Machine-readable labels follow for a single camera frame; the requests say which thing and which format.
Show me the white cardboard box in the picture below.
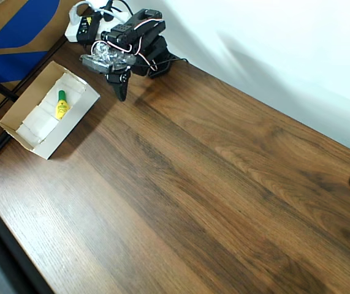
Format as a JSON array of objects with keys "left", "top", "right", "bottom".
[{"left": 0, "top": 60, "right": 101, "bottom": 161}]

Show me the white power cable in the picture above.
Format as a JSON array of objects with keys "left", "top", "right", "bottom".
[{"left": 68, "top": 0, "right": 132, "bottom": 24}]

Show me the black power adapter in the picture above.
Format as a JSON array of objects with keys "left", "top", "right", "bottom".
[{"left": 77, "top": 11, "right": 102, "bottom": 44}]

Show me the white foam insert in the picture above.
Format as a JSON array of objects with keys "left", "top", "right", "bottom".
[{"left": 15, "top": 72, "right": 88, "bottom": 145}]

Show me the cardboard box with blue print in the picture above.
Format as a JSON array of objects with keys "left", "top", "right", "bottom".
[{"left": 0, "top": 0, "right": 69, "bottom": 129}]

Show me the yellow highlighter with green cap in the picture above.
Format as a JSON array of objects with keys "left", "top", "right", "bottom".
[{"left": 54, "top": 89, "right": 72, "bottom": 121}]

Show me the black cable at arm base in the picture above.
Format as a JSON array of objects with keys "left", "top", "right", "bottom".
[{"left": 158, "top": 56, "right": 190, "bottom": 72}]

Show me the white power strip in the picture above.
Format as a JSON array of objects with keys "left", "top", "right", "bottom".
[{"left": 64, "top": 6, "right": 132, "bottom": 44}]

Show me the webcam wrapped in clear plastic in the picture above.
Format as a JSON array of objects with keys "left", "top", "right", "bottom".
[{"left": 80, "top": 40, "right": 137, "bottom": 75}]

